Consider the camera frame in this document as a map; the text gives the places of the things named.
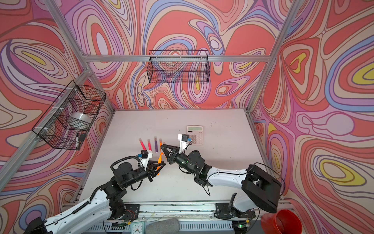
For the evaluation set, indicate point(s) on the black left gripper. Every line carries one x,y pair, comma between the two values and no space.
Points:
149,173

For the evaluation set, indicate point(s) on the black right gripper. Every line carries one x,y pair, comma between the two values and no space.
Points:
167,153

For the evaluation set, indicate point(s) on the purple pen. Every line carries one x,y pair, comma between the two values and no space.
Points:
156,144

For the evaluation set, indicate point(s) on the pink pen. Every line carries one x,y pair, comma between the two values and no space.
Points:
142,145
149,145

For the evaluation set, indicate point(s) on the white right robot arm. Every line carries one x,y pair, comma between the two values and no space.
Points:
259,188

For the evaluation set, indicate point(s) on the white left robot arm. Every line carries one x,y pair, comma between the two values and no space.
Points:
105,202

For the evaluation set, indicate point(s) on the pink desk calculator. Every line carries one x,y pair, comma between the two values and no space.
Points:
196,133

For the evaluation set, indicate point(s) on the grey foam microphone cover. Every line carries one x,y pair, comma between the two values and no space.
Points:
169,226

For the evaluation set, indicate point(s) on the small white clock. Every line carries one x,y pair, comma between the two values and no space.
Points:
137,228

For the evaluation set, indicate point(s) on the silver tape roll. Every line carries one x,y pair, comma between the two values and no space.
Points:
81,117

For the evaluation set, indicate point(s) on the red bucket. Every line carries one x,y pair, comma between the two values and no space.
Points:
283,222

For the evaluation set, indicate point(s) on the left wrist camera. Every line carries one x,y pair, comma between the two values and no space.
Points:
145,156

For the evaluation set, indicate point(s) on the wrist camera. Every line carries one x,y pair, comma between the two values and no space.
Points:
145,156
184,141

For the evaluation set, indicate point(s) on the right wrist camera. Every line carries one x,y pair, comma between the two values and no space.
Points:
184,141

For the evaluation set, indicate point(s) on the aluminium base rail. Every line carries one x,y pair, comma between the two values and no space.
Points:
194,218

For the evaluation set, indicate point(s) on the black wire basket back wall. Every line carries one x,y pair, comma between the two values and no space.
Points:
179,66

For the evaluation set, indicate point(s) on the black wire basket wall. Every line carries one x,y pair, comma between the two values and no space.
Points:
59,130
179,66

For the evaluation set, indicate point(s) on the black wire basket left wall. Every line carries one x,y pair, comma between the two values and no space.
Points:
59,130

